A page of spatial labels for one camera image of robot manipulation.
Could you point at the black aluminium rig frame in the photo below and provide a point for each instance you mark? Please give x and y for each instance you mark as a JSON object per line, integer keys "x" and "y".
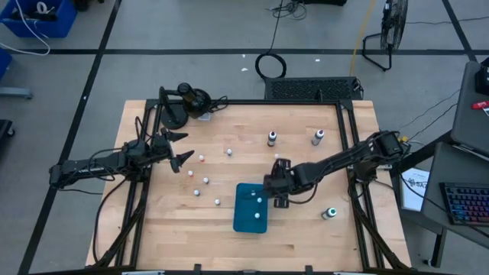
{"x": 244, "y": 102}

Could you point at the black floor box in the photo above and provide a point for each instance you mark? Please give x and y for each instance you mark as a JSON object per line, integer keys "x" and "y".
{"x": 324, "y": 2}

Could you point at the backlit computer keyboard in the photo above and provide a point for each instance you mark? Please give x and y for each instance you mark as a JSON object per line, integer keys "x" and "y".
{"x": 466, "y": 202}

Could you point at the black desktop device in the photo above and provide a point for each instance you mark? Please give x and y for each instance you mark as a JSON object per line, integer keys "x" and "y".
{"x": 483, "y": 78}

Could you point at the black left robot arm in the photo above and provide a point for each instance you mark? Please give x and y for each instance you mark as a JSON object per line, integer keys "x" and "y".
{"x": 95, "y": 166}

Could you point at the white paper sheet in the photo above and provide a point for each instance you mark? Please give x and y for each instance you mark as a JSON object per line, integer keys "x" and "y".
{"x": 414, "y": 195}

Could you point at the teal translucent plastic bin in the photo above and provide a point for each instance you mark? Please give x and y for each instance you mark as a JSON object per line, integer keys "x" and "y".
{"x": 244, "y": 217}

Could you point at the blue storage crate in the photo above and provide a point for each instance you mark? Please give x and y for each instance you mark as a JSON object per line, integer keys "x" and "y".
{"x": 57, "y": 26}

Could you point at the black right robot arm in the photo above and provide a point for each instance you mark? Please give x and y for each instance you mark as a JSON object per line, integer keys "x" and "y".
{"x": 344, "y": 158}

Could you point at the white tape roll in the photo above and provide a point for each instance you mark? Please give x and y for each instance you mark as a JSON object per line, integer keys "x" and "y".
{"x": 41, "y": 7}

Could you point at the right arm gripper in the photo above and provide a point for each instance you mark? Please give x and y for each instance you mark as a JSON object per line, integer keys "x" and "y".
{"x": 284, "y": 181}

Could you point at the large bottle green tip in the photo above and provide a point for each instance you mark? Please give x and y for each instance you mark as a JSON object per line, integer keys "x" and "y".
{"x": 328, "y": 213}

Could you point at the blue plastic container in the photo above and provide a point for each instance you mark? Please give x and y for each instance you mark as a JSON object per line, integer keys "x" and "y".
{"x": 4, "y": 63}

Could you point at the large bottle purple tip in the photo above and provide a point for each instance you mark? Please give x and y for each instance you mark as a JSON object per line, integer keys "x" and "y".
{"x": 317, "y": 137}

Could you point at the black floor fan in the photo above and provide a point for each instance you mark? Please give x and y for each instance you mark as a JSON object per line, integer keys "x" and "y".
{"x": 393, "y": 23}

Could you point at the black perforated computer case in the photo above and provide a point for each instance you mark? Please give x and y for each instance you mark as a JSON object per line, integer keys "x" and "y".
{"x": 305, "y": 88}

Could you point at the black desk lamp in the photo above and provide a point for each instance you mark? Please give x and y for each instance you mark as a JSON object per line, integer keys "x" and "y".
{"x": 173, "y": 118}

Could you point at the red flat item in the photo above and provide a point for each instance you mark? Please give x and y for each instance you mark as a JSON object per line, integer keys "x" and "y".
{"x": 480, "y": 105}

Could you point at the grey base plate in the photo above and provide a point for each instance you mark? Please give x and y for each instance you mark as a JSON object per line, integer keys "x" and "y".
{"x": 15, "y": 92}

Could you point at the small white card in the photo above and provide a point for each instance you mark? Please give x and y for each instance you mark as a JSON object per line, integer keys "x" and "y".
{"x": 204, "y": 116}

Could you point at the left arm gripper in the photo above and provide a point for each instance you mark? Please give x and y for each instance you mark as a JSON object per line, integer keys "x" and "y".
{"x": 162, "y": 151}

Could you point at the large bottle black tip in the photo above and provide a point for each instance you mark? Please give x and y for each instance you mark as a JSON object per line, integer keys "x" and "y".
{"x": 271, "y": 138}

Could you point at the dark grey desk with keyboard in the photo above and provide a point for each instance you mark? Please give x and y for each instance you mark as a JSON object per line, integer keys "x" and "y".
{"x": 451, "y": 168}

